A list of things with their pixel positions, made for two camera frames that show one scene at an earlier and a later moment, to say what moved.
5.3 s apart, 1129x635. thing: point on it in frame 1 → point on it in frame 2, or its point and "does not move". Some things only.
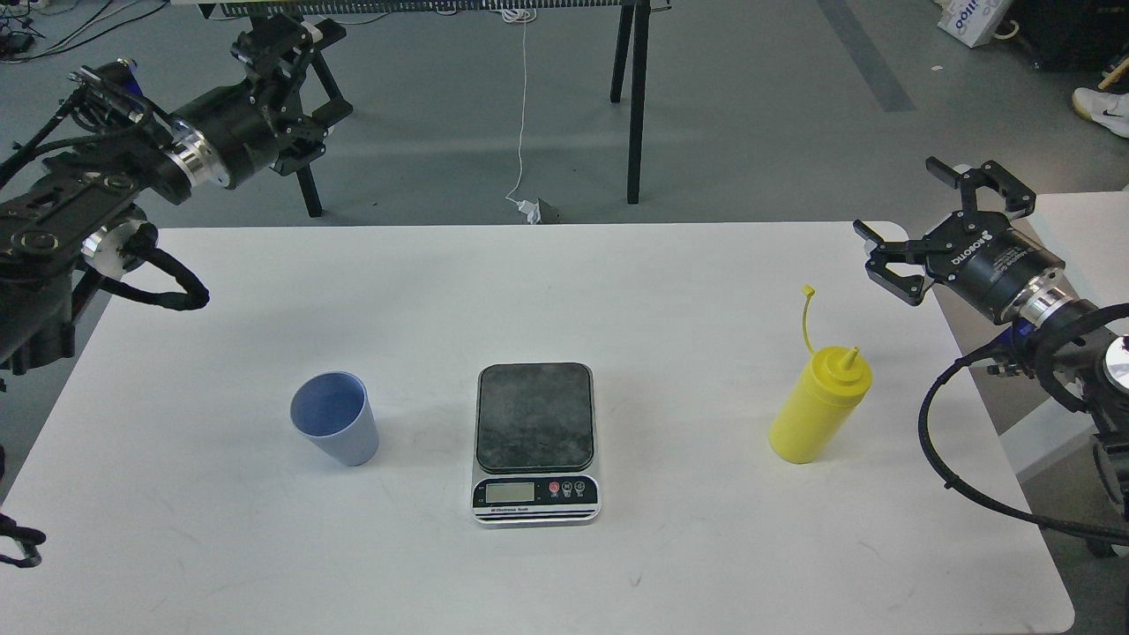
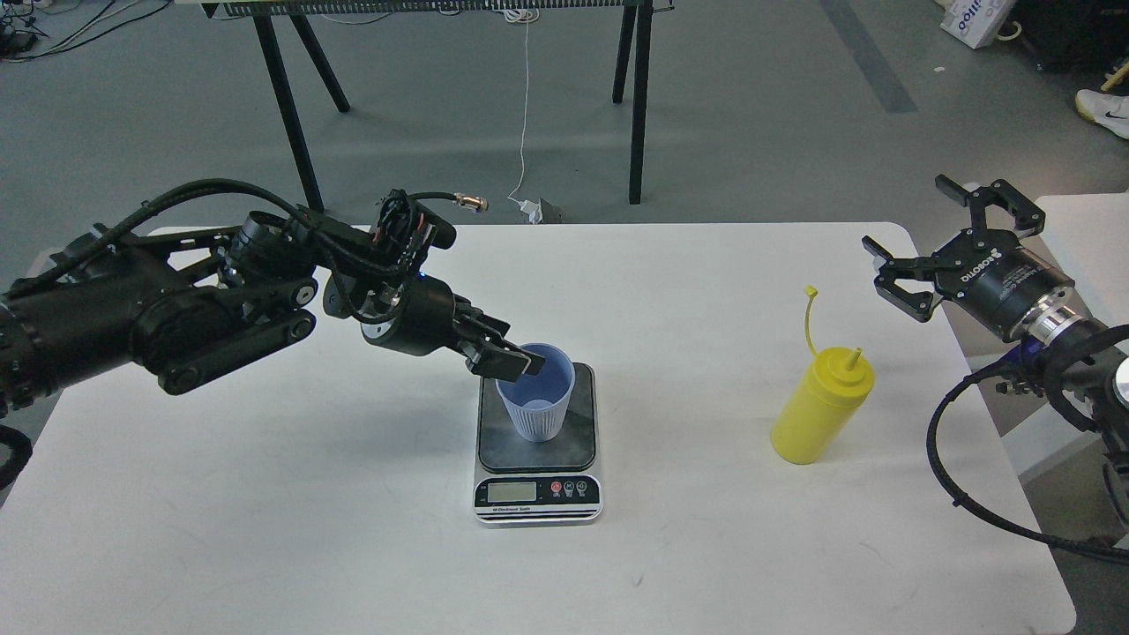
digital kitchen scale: (535, 444) does not move
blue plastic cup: (333, 410) → (537, 403)
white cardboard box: (974, 22) does not move
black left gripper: (256, 127) → (431, 320)
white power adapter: (532, 210) does not move
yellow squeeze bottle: (824, 404) does not move
